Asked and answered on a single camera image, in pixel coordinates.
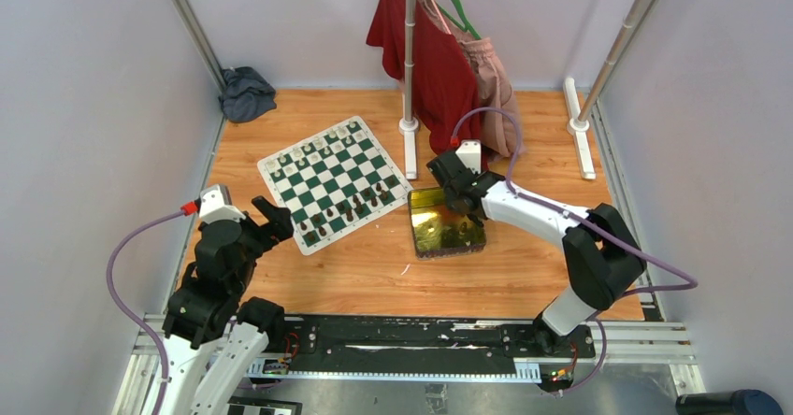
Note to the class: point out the pink shorts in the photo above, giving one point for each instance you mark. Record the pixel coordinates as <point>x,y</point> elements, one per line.
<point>495,131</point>

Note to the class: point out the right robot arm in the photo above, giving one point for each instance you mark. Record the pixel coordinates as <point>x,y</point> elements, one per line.
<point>601,255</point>

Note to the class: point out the white clothes rack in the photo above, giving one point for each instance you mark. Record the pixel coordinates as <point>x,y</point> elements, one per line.
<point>408,126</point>

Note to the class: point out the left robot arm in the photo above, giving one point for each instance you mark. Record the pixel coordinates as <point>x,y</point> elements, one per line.
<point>211,332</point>

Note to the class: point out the yellow metal tin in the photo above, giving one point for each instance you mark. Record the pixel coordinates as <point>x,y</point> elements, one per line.
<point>439,232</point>

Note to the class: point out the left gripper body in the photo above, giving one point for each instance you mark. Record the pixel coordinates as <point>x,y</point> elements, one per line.
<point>258,239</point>

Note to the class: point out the green white chess mat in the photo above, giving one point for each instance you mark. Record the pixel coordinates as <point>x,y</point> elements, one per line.
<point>327,168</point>

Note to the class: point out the dark blue bottle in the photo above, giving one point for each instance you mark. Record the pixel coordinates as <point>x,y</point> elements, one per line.
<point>740,402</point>

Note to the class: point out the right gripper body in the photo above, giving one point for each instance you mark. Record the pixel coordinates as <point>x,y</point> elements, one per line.
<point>450,199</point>

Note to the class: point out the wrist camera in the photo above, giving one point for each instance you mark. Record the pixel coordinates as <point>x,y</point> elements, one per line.
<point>215,204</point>
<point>469,152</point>

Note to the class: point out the dark blue crumpled cloth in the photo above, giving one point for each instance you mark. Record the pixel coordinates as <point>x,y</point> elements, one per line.
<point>246,95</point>

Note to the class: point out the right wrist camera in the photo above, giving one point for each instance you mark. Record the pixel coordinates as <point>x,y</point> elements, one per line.
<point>469,152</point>

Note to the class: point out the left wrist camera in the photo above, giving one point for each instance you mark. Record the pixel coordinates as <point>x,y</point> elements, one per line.
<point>215,204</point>

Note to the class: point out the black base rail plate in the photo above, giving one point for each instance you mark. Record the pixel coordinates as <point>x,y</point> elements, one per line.
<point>421,347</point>

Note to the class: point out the red t-shirt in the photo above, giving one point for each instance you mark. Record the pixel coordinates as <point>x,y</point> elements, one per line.
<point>444,86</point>

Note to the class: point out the dark king piece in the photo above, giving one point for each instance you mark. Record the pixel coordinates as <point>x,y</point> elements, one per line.
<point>359,208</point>

